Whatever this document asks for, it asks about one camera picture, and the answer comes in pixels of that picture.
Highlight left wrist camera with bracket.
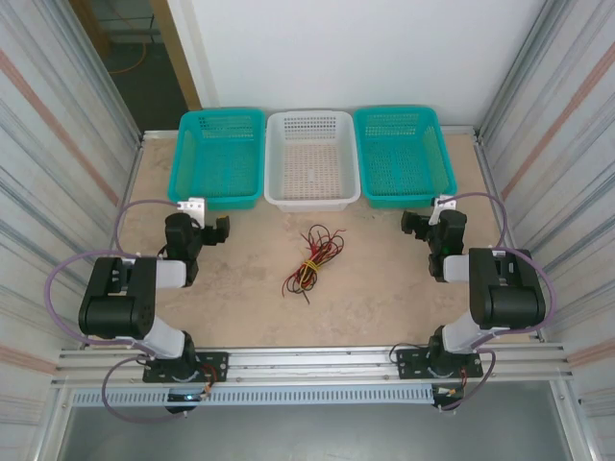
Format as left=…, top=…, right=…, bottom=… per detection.
left=175, top=197, right=208, bottom=227

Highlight grey slotted cable duct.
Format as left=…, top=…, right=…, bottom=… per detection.
left=69, top=386, right=436, bottom=408

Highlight teal plastic basket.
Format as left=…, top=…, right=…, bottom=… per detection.
left=353, top=105, right=458, bottom=211
left=166, top=109, right=267, bottom=212

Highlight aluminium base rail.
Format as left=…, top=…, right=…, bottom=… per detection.
left=51, top=341, right=576, bottom=388

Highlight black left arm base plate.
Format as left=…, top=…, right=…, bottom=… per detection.
left=142, top=352, right=230, bottom=384

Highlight wooden furniture post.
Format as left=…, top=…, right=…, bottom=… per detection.
left=68, top=0, right=112, bottom=60

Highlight white plastic basket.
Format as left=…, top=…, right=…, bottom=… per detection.
left=262, top=109, right=361, bottom=214

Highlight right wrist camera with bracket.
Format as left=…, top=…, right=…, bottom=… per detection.
left=430, top=194, right=457, bottom=226

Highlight wooden door frame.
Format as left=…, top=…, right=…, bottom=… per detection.
left=148, top=0, right=203, bottom=110

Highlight black cable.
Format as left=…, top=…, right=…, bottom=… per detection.
left=297, top=239, right=332, bottom=270
left=293, top=268, right=313, bottom=306
left=311, top=225, right=347, bottom=255

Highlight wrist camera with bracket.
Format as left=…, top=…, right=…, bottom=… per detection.
left=175, top=197, right=208, bottom=227
left=430, top=194, right=457, bottom=226

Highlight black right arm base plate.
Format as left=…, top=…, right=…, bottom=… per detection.
left=396, top=346, right=483, bottom=381

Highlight red black base wires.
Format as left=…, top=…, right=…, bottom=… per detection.
left=200, top=362, right=220, bottom=400
left=434, top=369, right=475, bottom=400

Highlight orange floor cable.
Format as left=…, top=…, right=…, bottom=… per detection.
left=108, top=41, right=148, bottom=76

